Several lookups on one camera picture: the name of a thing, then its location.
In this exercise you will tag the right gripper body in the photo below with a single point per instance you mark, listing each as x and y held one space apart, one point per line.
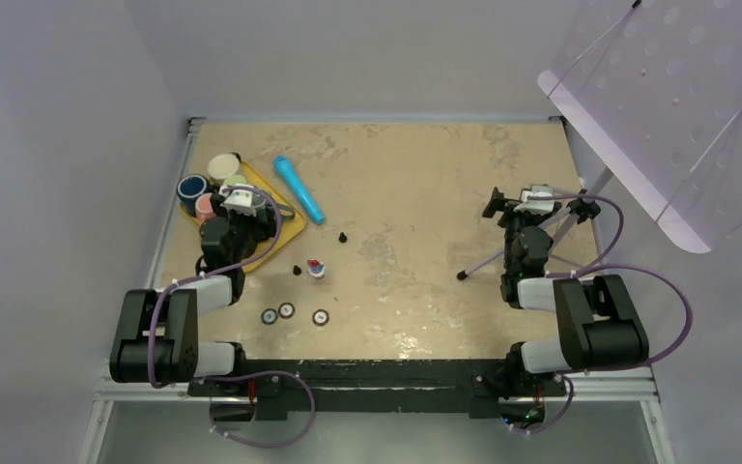
515 221

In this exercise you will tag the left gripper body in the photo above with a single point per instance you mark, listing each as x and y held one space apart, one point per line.
244 225

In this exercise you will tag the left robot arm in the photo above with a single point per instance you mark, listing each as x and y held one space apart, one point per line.
157 337

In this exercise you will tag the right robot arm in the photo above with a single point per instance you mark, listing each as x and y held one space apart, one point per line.
597 325

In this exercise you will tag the light green mug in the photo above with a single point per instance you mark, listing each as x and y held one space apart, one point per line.
233 180

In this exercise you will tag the pink mug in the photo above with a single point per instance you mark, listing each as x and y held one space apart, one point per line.
204 208

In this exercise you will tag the cream white mug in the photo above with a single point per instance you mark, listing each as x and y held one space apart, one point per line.
223 166

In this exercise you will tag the dark blue mug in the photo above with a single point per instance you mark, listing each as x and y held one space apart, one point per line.
190 188

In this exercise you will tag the yellow tray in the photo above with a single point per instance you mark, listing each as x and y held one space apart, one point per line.
220 246

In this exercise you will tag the blue plastic tube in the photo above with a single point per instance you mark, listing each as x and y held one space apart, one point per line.
286 170

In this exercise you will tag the right round token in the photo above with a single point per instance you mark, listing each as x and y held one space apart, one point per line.
320 317

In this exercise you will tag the black base bar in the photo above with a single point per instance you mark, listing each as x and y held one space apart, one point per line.
474 387

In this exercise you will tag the translucent perforated panel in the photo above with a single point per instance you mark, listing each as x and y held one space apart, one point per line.
655 89

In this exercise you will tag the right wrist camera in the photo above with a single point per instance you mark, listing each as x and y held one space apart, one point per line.
536 200

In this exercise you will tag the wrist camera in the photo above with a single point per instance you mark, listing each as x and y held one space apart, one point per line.
242 199
536 200

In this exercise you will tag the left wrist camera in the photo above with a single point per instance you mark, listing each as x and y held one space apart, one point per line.
242 199

